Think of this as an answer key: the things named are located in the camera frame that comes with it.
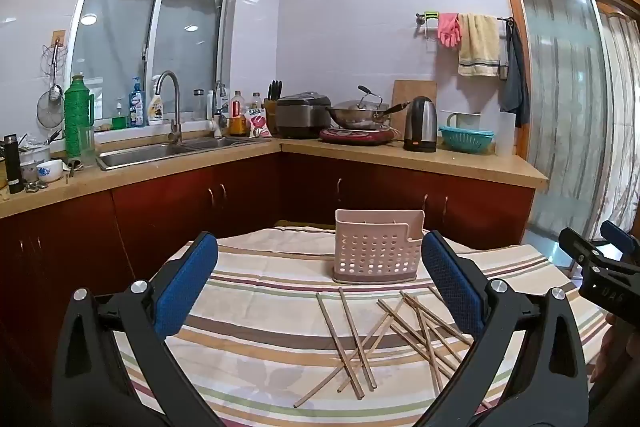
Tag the pink snack packet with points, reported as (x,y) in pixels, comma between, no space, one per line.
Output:
(259,124)

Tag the dark grey cloth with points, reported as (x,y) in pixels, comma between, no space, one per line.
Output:
(515,82)

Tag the blue detergent bottle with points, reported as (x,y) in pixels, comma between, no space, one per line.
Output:
(136,107)

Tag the red induction cooker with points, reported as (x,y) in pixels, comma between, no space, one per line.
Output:
(360,137)

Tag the steel electric kettle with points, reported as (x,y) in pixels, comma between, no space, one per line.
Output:
(419,124)

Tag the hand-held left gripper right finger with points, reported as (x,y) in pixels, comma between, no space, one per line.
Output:
(450,282)

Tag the pink rubber gloves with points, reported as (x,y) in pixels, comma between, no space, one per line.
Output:
(448,31)

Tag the cooking oil bottle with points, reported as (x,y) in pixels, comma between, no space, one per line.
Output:
(238,119)

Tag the curved steel faucet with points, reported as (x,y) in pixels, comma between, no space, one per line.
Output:
(175,107)

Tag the grey rice cooker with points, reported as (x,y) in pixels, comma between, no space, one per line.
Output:
(302,117)

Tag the yellow striped towel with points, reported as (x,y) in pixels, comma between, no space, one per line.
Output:
(479,47)

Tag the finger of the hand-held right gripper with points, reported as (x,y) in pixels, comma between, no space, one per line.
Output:
(577,247)
(620,236)

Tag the pink perforated chopstick holder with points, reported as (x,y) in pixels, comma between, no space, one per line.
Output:
(377,247)

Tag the wooden cutting board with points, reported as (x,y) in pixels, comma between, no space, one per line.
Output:
(407,92)

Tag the clear sauce bottle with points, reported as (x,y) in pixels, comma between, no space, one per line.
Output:
(256,101)

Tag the white plastic container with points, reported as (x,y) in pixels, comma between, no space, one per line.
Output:
(505,134)

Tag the green thermos flask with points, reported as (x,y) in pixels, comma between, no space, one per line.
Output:
(77,117)

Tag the teal plastic colander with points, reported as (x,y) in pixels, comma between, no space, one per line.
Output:
(465,139)

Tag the metal towel rail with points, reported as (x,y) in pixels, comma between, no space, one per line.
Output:
(425,21)

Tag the white mug green rim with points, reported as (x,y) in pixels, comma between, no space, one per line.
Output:
(462,119)

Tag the person's right hand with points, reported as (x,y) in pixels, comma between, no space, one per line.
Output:
(612,347)

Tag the stainless steel sink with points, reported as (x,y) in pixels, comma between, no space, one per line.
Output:
(150,154)

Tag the red wooden counter cabinet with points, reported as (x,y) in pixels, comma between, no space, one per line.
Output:
(175,207)

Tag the striped tablecloth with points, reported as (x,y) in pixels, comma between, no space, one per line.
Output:
(260,337)

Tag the aluminium sliding window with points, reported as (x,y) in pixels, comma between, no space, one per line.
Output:
(120,32)

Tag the clear drinking glass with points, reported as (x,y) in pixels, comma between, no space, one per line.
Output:
(87,149)

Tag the wood framed glass door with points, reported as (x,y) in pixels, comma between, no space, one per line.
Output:
(560,107)

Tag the glass jar black lid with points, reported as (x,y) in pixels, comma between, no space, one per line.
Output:
(199,107)

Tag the pile of wooden chopsticks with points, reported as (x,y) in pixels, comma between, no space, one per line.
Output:
(400,337)

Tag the white bowl blue print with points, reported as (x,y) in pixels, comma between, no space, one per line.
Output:
(50,171)

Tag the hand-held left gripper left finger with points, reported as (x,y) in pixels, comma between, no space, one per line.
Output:
(187,287)

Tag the white spray bottle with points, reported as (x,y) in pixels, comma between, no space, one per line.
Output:
(156,107)

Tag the steel wok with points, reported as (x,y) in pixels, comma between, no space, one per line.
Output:
(360,118)

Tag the knife block with knives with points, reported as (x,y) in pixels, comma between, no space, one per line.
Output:
(272,102)

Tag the black thermos bottle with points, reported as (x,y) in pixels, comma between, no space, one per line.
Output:
(13,167)

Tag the metal mesh strainer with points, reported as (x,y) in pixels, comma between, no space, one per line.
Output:
(49,109)

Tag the green clip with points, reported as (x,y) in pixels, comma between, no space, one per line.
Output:
(431,15)

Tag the green dish soap bottle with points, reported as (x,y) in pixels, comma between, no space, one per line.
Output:
(119,121)

